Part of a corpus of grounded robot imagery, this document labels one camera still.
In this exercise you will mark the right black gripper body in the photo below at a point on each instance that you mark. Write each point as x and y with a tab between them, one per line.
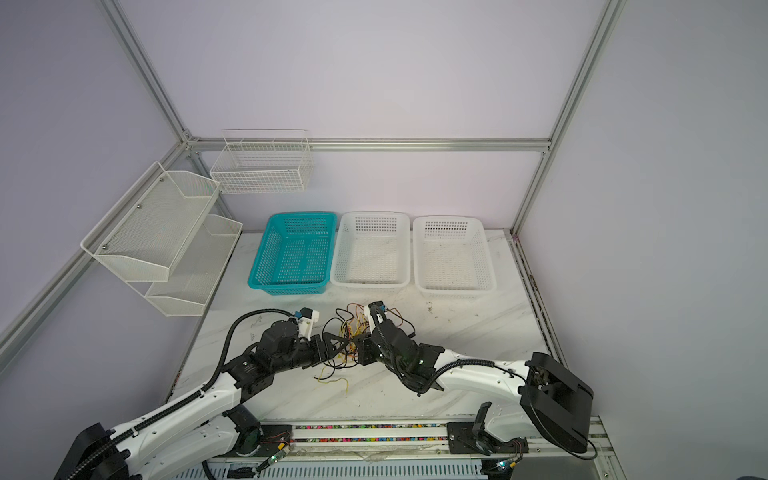
370	352

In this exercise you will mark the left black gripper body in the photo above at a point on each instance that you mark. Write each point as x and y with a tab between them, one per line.
304	354

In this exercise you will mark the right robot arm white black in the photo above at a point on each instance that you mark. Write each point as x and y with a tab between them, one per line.
540	393

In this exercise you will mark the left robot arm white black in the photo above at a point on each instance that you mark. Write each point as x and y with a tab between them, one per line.
210	420

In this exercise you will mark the middle white plastic basket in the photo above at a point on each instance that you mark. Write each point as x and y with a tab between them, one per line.
372	251

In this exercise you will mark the white plastic basket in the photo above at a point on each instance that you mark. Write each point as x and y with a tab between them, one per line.
372	251
451	257

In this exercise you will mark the right white plastic basket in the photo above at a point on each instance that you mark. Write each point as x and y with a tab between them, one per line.
451	257

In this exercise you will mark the teal plastic basket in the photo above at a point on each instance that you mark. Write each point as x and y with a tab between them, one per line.
295	254

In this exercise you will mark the lower white mesh shelf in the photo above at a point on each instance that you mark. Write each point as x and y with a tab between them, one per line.
191	285

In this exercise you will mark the white mesh shelf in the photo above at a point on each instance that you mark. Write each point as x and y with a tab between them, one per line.
145	235
191	285

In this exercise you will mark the upper white mesh shelf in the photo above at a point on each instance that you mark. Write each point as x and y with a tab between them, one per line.
145	235

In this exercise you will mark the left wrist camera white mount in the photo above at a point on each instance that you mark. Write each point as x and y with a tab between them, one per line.
306	318

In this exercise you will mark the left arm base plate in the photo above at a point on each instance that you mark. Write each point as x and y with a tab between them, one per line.
263	443

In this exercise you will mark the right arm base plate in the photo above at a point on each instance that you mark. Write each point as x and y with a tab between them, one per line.
466	438

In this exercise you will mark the white wire wall basket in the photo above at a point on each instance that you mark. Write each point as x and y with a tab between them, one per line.
264	161

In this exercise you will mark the aluminium frame back bar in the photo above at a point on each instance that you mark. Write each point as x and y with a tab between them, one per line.
385	144

